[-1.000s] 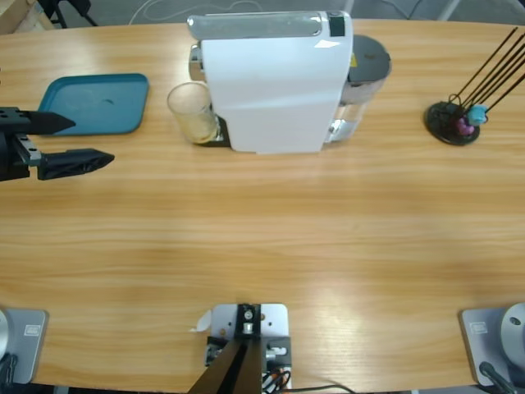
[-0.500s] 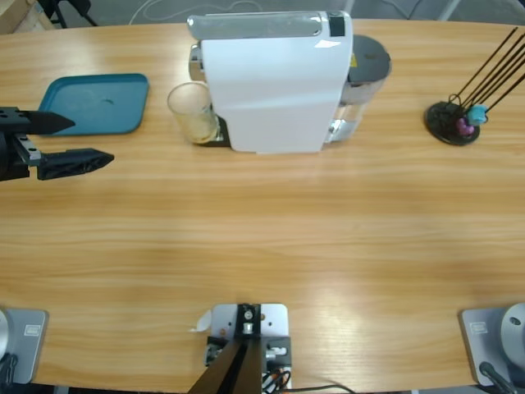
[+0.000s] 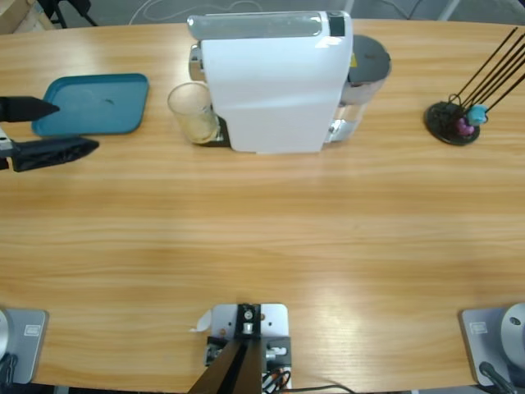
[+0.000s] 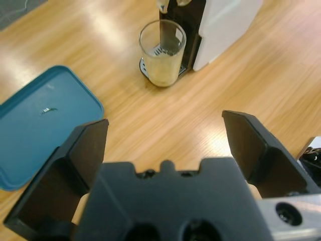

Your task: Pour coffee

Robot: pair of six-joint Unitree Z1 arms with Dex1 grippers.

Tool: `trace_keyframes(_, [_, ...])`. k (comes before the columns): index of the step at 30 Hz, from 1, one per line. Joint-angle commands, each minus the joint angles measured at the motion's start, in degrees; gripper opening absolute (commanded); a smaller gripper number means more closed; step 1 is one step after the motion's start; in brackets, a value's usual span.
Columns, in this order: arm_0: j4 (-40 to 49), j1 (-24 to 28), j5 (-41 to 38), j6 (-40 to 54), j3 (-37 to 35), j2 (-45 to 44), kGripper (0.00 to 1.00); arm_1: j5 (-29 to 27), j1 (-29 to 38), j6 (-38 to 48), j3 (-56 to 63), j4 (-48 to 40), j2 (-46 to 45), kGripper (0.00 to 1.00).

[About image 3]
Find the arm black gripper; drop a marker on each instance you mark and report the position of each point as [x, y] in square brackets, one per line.
[5, 143]

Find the light wooden crate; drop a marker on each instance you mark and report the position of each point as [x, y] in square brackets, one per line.
[12, 16]

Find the clear water tank grey lid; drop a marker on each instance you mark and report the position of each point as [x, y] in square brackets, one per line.
[369, 57]

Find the grey coffee machine lever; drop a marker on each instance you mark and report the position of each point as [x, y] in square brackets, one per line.
[254, 26]

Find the teal plastic tray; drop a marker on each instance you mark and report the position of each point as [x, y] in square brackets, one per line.
[102, 115]

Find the white paper tab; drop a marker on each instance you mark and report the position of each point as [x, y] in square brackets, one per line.
[203, 322]

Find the purple coffee capsule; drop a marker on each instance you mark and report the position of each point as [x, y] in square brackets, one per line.
[464, 127]

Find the grey base plate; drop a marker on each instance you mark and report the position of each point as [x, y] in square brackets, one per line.
[476, 340]
[28, 349]

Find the dark camera post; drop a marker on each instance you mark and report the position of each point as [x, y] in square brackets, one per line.
[238, 369]

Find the light blue coffee capsule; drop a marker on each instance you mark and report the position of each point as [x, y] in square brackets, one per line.
[477, 115]

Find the clear glass cup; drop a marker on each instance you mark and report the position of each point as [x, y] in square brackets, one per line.
[193, 119]

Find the black chair frame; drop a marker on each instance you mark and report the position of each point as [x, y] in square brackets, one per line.
[78, 6]

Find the white capsule coffee machine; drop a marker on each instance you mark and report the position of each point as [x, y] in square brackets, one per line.
[270, 102]

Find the black capsule holder with rods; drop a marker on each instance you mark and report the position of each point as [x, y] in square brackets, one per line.
[441, 119]

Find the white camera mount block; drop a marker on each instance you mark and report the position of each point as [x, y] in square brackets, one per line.
[275, 324]

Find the silver drip tray grid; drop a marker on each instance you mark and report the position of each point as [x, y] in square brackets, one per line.
[223, 133]

